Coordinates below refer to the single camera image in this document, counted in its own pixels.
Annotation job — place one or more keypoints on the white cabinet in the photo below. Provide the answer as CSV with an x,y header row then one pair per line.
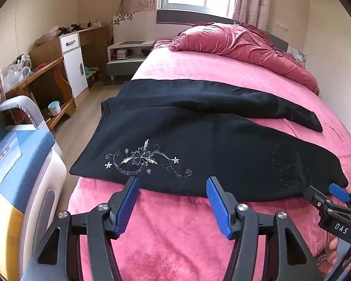
x,y
74,67

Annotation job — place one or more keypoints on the person's right hand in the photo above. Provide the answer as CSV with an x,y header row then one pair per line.
x,y
333,250

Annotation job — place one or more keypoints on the red duvet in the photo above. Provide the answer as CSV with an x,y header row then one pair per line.
x,y
239,42

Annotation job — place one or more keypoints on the white wall switch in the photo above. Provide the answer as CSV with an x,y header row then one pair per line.
x,y
281,25

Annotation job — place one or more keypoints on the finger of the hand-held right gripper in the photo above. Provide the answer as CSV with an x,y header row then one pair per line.
x,y
316,194
339,191

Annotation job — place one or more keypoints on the brown wooden shelf unit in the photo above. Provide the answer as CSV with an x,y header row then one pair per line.
x,y
95,39

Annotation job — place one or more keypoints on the black embroidered pants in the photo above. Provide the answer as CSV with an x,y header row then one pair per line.
x,y
193,128

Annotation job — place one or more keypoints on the white and grey nightstand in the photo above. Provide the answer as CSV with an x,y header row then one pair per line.
x,y
125,63

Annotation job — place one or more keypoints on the wooden desk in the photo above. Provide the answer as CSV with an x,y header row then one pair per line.
x,y
44,74

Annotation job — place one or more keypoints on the bed with pink sheet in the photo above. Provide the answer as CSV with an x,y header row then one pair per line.
x,y
199,67

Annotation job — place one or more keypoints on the clear plastic bag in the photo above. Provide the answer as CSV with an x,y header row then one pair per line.
x,y
14,76

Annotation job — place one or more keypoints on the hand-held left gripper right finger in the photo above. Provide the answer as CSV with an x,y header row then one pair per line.
x,y
219,209

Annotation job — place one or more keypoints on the grey bed headboard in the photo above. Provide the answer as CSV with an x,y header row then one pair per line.
x,y
175,17

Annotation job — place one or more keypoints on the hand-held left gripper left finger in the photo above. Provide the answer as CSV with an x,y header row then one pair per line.
x,y
125,209

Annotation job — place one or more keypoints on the teal and white mug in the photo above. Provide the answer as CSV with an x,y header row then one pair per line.
x,y
54,109

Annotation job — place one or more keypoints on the white floral headboard panel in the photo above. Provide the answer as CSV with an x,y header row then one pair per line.
x,y
299,55
128,27

